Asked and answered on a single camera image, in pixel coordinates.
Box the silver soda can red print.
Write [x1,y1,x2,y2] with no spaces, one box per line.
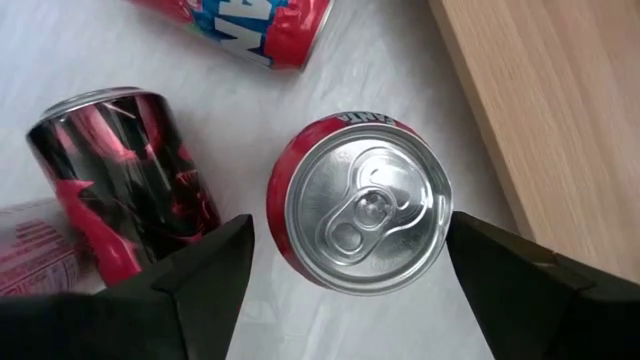
[0,197,104,297]

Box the red black Coca-Cola can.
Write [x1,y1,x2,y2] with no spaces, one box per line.
[25,85,224,289]

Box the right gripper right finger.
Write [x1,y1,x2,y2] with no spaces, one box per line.
[446,211,640,360]

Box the red Fanta strawberry can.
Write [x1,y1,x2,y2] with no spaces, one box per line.
[127,0,335,71]
[265,110,455,297]

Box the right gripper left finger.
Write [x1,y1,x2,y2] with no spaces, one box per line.
[0,213,255,360]

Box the wooden tray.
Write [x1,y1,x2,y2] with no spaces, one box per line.
[428,0,640,284]

